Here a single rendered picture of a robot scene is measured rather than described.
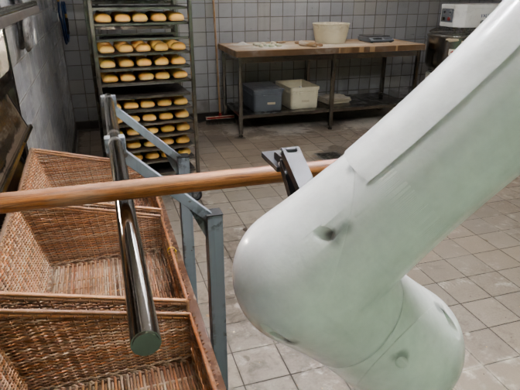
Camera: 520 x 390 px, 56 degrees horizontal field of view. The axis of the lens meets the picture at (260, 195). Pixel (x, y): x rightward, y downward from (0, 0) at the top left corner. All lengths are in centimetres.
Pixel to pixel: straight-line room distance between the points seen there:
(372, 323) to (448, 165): 12
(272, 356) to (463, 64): 199
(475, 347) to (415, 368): 207
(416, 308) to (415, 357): 4
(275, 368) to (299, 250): 187
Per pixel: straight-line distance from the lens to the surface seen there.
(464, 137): 32
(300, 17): 618
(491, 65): 33
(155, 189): 77
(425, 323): 41
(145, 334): 50
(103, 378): 134
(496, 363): 243
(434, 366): 43
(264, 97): 540
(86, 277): 175
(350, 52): 554
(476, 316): 268
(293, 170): 61
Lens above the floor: 148
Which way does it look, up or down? 23 degrees down
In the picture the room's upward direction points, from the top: straight up
